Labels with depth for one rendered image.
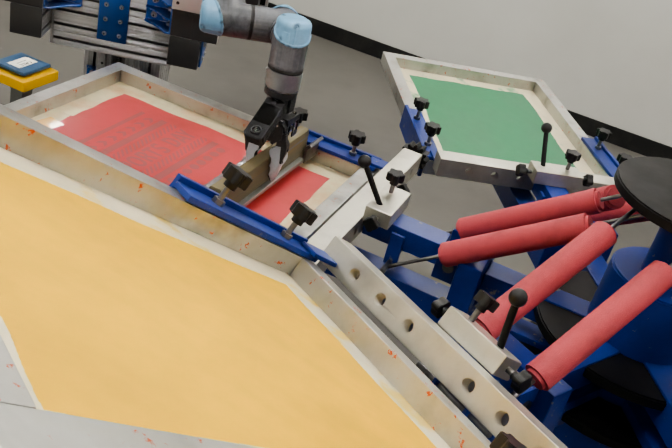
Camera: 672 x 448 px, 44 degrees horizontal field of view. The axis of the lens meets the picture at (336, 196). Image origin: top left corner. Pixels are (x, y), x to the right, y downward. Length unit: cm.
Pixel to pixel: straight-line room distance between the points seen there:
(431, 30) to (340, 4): 67
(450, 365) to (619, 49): 436
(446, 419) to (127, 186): 51
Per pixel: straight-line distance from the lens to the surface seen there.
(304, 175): 201
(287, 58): 172
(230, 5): 180
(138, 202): 111
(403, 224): 174
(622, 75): 549
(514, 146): 250
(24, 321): 66
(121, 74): 232
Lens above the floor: 189
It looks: 29 degrees down
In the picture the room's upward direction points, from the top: 14 degrees clockwise
